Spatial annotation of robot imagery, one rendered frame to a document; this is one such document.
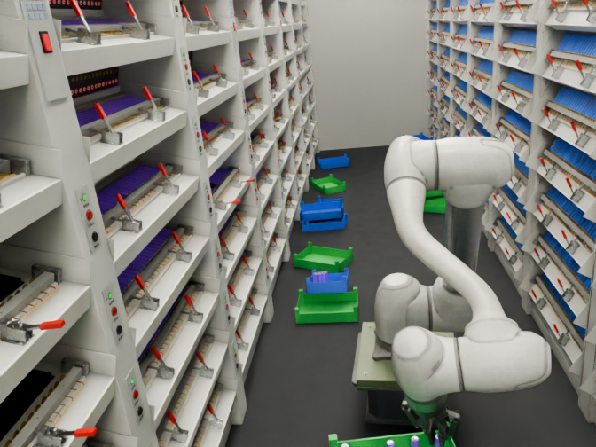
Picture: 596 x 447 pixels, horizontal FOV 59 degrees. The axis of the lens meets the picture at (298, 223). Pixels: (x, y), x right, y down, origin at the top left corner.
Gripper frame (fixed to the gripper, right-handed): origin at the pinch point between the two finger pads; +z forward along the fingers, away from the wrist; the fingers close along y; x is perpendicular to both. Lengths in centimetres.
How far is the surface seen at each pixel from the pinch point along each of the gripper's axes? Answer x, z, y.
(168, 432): 20, -5, 67
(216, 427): 7, 24, 72
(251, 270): -61, 32, 97
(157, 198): -22, -51, 73
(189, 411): 12, 0, 68
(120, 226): -4, -60, 65
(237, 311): -35, 22, 86
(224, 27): -119, -51, 105
